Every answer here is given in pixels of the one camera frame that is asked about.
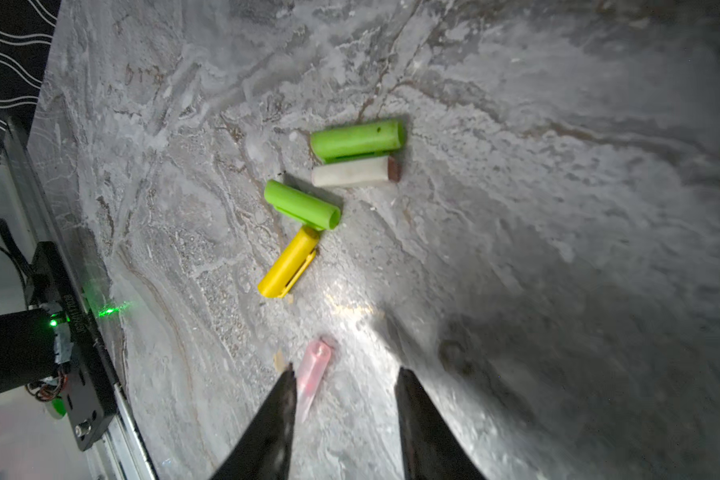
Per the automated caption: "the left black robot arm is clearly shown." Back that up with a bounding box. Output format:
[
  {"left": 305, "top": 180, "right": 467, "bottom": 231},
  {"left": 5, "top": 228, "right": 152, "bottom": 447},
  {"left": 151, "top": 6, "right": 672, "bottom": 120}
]
[{"left": 0, "top": 309, "right": 56, "bottom": 394}]

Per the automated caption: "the green pen cap upper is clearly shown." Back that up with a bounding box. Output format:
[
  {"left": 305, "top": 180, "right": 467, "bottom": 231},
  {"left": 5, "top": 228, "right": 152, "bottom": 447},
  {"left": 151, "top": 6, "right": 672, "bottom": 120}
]
[{"left": 310, "top": 120, "right": 406, "bottom": 163}]

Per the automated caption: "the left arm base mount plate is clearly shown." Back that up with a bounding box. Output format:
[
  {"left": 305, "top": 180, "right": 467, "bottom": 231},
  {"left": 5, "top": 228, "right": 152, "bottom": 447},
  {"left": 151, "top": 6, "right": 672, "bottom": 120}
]
[{"left": 24, "top": 241, "right": 117, "bottom": 451}]

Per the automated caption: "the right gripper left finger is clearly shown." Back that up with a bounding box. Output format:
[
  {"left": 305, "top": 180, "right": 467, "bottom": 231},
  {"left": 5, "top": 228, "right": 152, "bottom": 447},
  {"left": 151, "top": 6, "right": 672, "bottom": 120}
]
[{"left": 211, "top": 364, "right": 297, "bottom": 479}]

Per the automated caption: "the pink translucent pen cap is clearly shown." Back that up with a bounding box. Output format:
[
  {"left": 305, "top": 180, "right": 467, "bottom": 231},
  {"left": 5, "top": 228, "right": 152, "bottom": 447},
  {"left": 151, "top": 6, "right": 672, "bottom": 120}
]
[{"left": 295, "top": 338, "right": 333, "bottom": 423}]

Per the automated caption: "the white pen cap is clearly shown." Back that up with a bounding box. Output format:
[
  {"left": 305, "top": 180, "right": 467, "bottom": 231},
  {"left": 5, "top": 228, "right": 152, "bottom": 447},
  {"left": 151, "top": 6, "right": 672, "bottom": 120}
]
[{"left": 311, "top": 156, "right": 401, "bottom": 188}]

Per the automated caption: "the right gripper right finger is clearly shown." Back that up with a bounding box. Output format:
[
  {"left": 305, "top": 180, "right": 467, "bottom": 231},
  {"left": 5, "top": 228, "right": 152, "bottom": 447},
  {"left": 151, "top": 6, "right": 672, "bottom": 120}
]
[{"left": 394, "top": 367, "right": 485, "bottom": 480}]

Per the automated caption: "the green pen cap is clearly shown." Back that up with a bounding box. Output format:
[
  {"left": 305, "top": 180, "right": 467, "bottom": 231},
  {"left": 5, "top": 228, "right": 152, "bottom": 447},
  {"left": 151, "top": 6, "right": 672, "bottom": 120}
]
[
  {"left": 264, "top": 180, "right": 341, "bottom": 231},
  {"left": 310, "top": 120, "right": 406, "bottom": 163}
]

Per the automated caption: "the green pen cap lower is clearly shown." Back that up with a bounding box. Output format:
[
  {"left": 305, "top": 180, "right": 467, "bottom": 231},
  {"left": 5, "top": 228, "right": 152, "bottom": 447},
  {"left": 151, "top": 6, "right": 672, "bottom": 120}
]
[{"left": 264, "top": 180, "right": 341, "bottom": 231}]

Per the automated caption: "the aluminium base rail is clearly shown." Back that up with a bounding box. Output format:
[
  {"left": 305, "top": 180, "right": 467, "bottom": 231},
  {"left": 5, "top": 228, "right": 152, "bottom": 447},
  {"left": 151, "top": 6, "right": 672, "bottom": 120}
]
[{"left": 0, "top": 120, "right": 157, "bottom": 479}]

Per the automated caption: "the yellow pen cap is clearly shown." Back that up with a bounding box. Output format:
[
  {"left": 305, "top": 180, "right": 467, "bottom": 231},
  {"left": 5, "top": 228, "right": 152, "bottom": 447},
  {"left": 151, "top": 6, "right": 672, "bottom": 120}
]
[{"left": 258, "top": 226, "right": 320, "bottom": 298}]

